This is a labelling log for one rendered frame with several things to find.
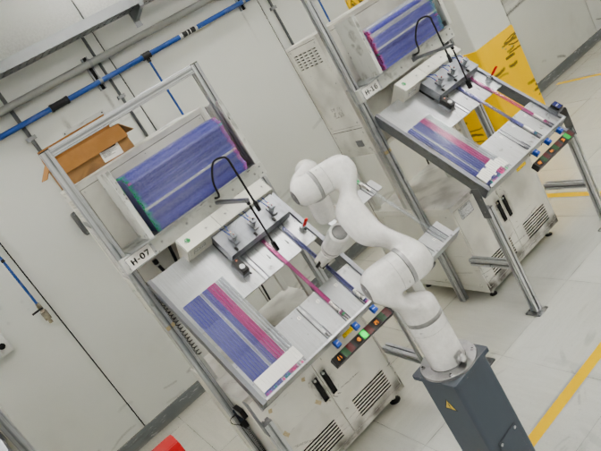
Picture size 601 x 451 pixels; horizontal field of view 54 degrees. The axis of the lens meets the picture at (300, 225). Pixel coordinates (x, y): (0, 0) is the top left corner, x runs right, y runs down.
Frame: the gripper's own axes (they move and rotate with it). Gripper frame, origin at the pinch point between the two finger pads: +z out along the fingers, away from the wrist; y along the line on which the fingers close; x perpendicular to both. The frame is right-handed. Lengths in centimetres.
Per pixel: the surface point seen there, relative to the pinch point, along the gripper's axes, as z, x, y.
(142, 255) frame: 3, -53, 55
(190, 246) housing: 0, -43, 38
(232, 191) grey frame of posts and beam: 3, -53, 6
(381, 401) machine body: 55, 61, 5
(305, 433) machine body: 46, 46, 45
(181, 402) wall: 196, -23, 64
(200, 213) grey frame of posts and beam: 3, -53, 24
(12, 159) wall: 93, -186, 57
